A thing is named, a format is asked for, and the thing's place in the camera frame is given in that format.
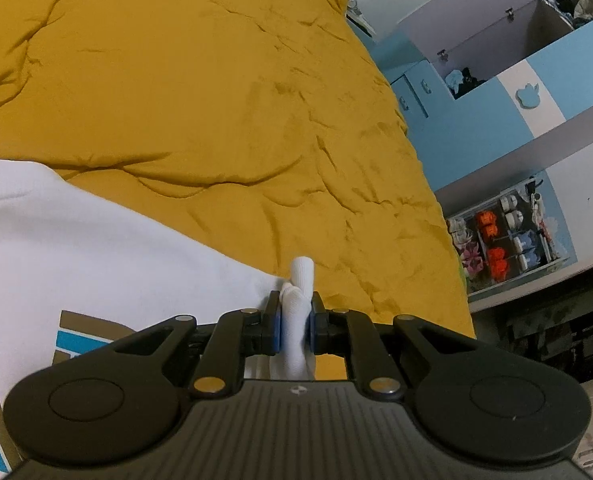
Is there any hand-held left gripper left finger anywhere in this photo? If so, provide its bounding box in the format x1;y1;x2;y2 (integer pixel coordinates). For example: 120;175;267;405
110;292;284;397

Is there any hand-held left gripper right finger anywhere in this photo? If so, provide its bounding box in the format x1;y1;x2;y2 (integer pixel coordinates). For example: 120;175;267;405
308;292;478;397

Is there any white t-shirt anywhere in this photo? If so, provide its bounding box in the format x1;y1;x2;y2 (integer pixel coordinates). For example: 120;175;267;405
0;159;318;480

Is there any clear sock organizer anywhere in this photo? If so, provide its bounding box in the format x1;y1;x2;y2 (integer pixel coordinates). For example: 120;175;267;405
446;186;563;297

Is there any blue drawer cabinet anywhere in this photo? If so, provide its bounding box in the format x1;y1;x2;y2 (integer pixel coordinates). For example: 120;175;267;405
388;59;458;192

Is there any yellow blanket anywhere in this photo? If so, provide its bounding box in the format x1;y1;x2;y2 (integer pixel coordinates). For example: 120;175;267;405
0;0;478;342

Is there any blue nightstand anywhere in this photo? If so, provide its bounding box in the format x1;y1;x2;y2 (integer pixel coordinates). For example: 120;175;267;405
345;0;393;88

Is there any white and blue wardrobe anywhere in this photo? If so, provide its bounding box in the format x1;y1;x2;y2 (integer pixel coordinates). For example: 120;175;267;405
376;0;593;306

